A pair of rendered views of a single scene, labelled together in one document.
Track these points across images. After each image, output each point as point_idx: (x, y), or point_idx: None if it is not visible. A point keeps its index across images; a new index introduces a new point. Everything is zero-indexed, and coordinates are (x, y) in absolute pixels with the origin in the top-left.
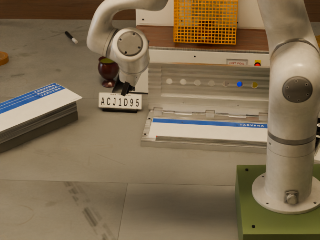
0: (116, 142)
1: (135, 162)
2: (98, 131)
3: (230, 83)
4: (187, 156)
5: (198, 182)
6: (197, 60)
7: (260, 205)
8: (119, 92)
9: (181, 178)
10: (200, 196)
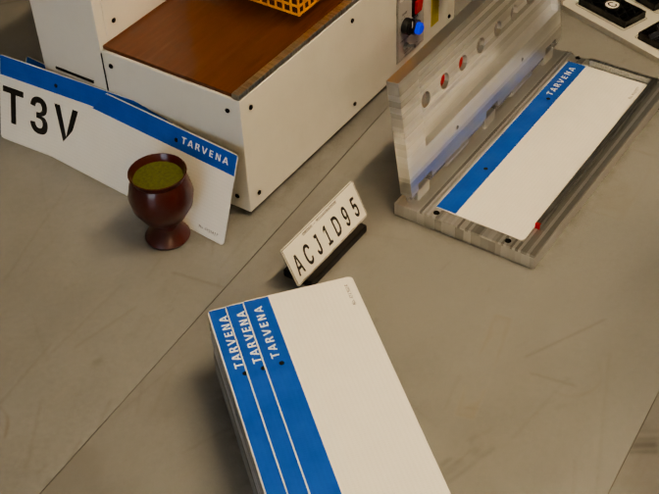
0: (490, 306)
1: (603, 298)
2: (412, 322)
3: (503, 22)
4: (619, 211)
5: None
6: (356, 25)
7: None
8: (228, 230)
9: None
10: None
